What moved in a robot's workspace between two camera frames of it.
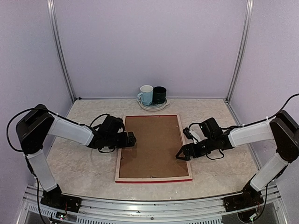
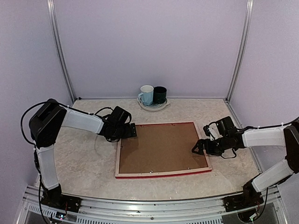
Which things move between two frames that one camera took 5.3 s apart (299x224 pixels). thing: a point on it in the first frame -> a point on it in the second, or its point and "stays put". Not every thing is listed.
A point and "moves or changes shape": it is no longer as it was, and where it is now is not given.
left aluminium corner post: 55,28 stays put
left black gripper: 125,143 -> 129,133
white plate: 152,107 stays put
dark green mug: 159,94 stays put
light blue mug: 146,95 stays put
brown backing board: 159,139 moves or changes shape
